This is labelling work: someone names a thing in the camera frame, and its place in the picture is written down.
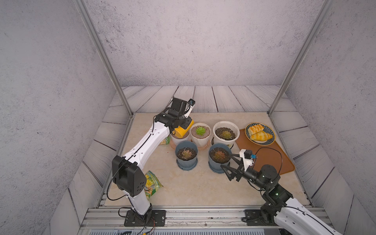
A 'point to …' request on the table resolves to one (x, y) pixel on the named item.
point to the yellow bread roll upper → (254, 129)
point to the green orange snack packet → (166, 141)
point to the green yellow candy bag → (152, 184)
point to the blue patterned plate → (267, 129)
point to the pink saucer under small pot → (172, 143)
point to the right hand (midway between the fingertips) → (227, 161)
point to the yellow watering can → (180, 132)
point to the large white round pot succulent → (225, 132)
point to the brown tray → (269, 154)
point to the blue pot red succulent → (219, 154)
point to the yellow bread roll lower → (260, 136)
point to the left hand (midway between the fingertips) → (187, 116)
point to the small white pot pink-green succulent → (175, 139)
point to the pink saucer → (205, 147)
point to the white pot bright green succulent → (200, 132)
